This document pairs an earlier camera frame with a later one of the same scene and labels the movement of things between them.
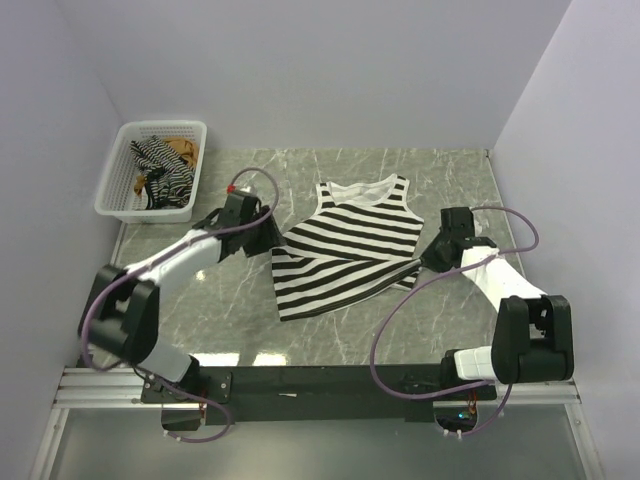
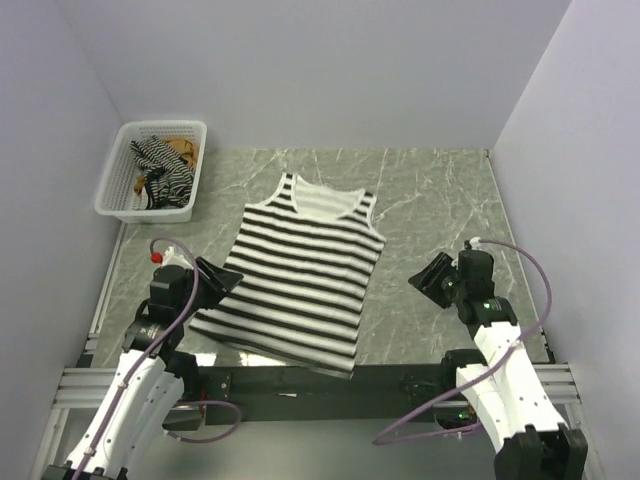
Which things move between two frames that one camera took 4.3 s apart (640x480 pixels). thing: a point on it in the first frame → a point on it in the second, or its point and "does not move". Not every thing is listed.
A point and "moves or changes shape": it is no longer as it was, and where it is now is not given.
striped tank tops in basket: (170, 176) does not move
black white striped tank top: (349, 251) moves or changes shape
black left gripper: (271, 238) → (220, 280)
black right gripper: (429, 260) → (436, 268)
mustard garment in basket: (185, 148) does not move
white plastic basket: (117, 197) does not move
